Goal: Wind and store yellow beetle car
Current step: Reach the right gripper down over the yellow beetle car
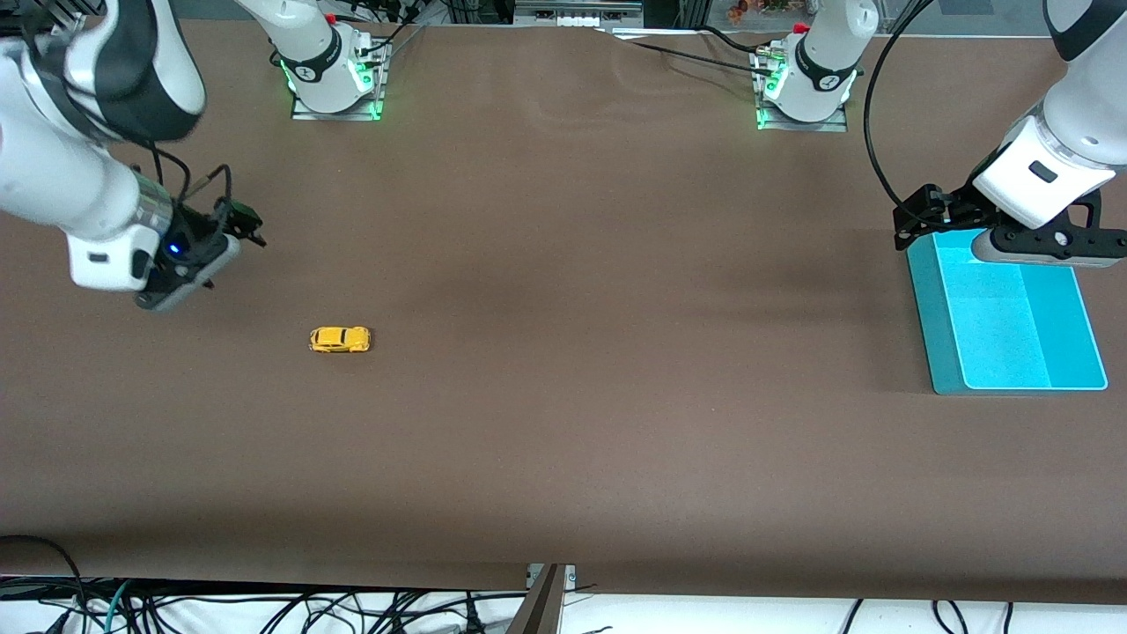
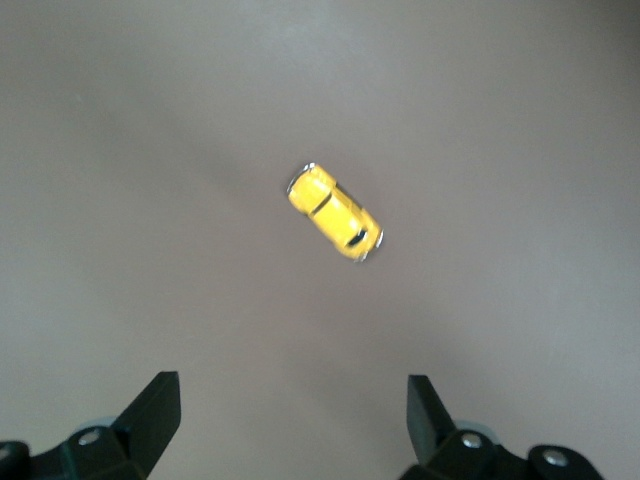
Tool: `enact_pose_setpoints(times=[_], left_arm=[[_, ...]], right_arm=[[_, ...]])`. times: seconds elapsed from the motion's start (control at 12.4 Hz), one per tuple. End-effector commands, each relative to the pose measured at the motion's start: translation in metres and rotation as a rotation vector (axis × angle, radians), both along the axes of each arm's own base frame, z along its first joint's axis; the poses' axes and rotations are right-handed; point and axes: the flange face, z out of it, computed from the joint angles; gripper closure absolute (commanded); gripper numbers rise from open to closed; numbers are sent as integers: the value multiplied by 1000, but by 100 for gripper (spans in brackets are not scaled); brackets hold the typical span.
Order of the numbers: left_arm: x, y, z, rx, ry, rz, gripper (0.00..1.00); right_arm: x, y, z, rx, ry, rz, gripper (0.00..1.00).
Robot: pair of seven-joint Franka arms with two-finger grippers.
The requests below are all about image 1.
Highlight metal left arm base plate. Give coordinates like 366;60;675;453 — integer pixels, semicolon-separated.
755;44;849;133

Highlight orange background object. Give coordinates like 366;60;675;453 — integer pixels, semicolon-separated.
726;0;798;23

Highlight yellow beetle toy car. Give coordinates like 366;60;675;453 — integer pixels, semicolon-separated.
309;326;372;354

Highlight teal floor cable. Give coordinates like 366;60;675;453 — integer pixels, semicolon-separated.
104;579;135;634

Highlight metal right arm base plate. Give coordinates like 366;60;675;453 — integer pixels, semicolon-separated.
291;40;387;122

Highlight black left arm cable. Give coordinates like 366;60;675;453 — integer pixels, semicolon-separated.
863;0;939;212

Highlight thick black floor cable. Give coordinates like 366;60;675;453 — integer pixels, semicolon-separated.
0;534;89;608

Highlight brown table cover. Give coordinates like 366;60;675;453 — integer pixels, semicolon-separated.
0;16;1127;605

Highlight silver aluminium frame rail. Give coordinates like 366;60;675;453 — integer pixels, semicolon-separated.
513;0;645;27

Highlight grey frame beam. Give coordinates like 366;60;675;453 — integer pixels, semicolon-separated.
504;564;569;634

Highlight cyan plastic bin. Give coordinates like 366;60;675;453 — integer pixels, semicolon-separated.
907;229;1109;395

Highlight long black table cable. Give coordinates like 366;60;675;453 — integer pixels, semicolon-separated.
599;26;784;82

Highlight black floor cable tangle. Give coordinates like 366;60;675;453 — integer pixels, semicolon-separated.
0;577;529;634

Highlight black base connector cable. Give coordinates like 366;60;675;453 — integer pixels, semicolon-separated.
352;0;430;58

